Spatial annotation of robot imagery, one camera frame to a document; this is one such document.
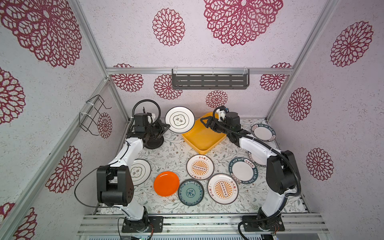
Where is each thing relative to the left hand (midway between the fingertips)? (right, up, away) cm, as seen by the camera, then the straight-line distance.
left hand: (169, 127), depth 86 cm
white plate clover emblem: (+7, +5, +2) cm, 8 cm away
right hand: (+20, +5, 0) cm, 21 cm away
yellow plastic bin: (+20, -7, +19) cm, 29 cm away
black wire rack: (-39, +3, -11) cm, 41 cm away
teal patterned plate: (+12, -36, -2) cm, 39 cm away
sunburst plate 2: (+31, -35, -1) cm, 46 cm away
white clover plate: (-19, -27, +6) cm, 33 cm away
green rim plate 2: (+66, -3, +24) cm, 70 cm away
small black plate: (-14, -11, +20) cm, 27 cm away
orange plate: (-2, -32, 0) cm, 32 cm away
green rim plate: (+45, -27, +7) cm, 53 cm away
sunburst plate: (+18, -25, +8) cm, 32 cm away
